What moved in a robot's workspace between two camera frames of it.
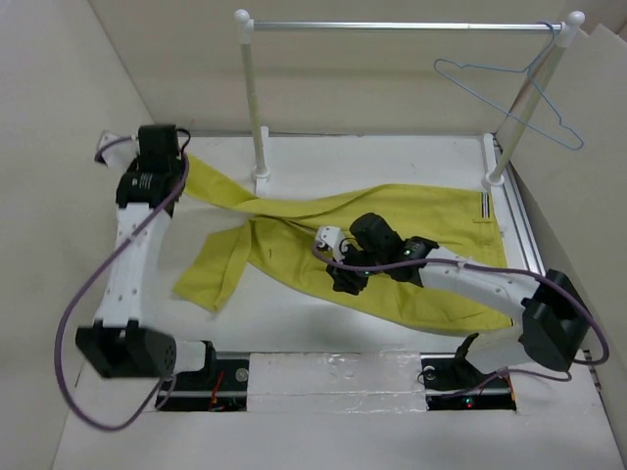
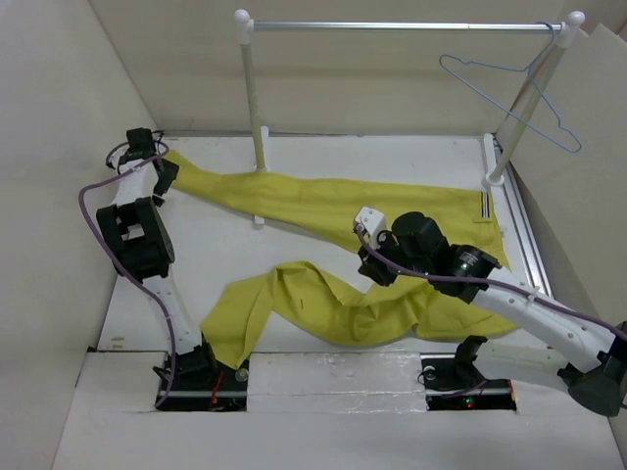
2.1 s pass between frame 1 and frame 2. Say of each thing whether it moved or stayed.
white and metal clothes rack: stayed
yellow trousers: moved
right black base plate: stayed
